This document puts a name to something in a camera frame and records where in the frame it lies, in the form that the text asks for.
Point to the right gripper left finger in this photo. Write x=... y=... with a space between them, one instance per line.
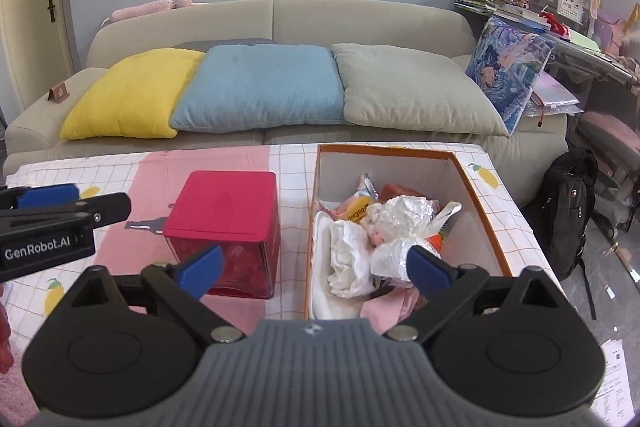
x=200 y=272

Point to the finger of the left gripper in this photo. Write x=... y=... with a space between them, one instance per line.
x=106 y=209
x=47 y=196

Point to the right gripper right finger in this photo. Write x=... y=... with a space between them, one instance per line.
x=429 y=273

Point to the pink floral cloth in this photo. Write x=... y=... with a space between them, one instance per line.
x=396 y=297

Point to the white plastic bag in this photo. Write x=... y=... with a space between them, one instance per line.
x=422 y=223

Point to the brown felt piece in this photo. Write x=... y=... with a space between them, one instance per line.
x=395 y=196

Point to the colourful snack packet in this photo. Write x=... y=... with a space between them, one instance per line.
x=355 y=207

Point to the white round cushion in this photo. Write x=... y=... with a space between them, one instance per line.
x=340 y=277

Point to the person's left hand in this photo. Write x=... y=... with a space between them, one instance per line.
x=6 y=355

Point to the pink checkered tablecloth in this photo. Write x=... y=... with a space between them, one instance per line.
x=153 y=182

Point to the red lidded box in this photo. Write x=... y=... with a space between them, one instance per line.
x=236 y=211

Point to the white orange storage box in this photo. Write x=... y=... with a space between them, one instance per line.
x=468 y=238

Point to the small brown card on sofa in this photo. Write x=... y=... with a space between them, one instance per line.
x=58 y=93

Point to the yellow pillow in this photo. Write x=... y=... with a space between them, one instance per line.
x=135 y=98

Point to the black backpack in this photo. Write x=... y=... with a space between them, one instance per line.
x=560 y=211

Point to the pink fluffy rug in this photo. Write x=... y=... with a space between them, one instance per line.
x=18 y=406

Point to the cream door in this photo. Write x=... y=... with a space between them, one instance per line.
x=36 y=45

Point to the blue pillow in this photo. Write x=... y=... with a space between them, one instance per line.
x=239 y=88

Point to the beige pillow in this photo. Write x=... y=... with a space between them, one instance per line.
x=404 y=89

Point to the pink plush on sofa back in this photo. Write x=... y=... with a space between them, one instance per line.
x=147 y=8

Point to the papers on floor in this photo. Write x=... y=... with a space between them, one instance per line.
x=613 y=402

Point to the pink desk chair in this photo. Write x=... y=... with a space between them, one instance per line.
x=616 y=149

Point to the anime print pillow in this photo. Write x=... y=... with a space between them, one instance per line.
x=505 y=64

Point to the stack of books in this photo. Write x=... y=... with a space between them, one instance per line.
x=505 y=9

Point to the cluttered desk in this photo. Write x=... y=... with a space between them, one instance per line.
x=597 y=56

